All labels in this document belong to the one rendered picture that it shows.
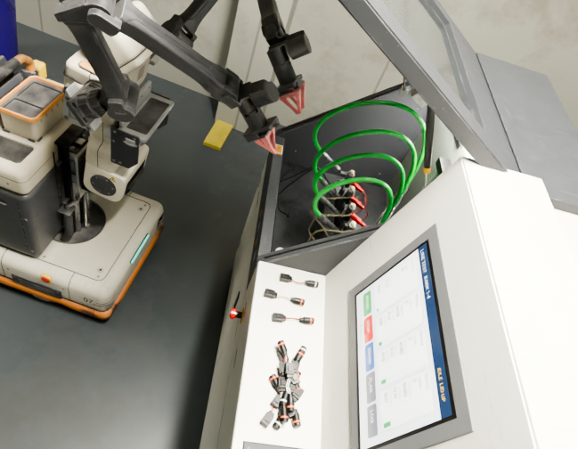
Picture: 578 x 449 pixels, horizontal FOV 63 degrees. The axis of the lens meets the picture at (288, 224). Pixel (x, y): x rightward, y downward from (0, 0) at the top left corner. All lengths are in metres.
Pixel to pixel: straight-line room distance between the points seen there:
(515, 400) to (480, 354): 0.11
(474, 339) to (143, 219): 1.81
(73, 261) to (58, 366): 0.46
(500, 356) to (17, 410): 1.89
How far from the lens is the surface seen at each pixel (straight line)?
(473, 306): 0.98
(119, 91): 1.43
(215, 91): 1.33
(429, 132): 1.17
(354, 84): 3.37
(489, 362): 0.92
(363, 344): 1.22
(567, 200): 1.41
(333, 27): 3.23
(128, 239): 2.36
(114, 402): 2.29
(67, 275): 2.25
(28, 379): 2.36
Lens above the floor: 2.16
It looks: 47 degrees down
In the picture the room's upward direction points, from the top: 23 degrees clockwise
